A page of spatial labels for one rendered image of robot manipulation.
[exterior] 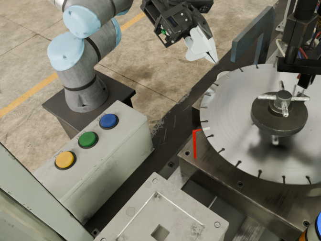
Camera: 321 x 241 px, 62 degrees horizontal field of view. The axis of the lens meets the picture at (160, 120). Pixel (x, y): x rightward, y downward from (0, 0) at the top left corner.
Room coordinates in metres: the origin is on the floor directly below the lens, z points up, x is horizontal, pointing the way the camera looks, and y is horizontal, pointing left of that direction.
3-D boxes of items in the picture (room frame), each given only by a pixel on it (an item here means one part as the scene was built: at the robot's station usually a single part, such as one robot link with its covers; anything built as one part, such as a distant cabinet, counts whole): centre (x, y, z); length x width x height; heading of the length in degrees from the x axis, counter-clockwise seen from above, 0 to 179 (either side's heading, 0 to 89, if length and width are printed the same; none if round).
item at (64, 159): (0.36, 0.23, 0.90); 0.04 x 0.04 x 0.02
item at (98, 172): (0.40, 0.17, 0.82); 0.28 x 0.11 x 0.15; 133
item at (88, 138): (0.41, 0.18, 0.90); 0.04 x 0.04 x 0.02
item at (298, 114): (0.35, -0.25, 0.96); 0.11 x 0.11 x 0.03
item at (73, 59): (0.74, 0.24, 0.91); 0.13 x 0.12 x 0.14; 140
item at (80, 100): (0.73, 0.24, 0.80); 0.15 x 0.15 x 0.10
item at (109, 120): (0.46, 0.13, 0.90); 0.04 x 0.04 x 0.02
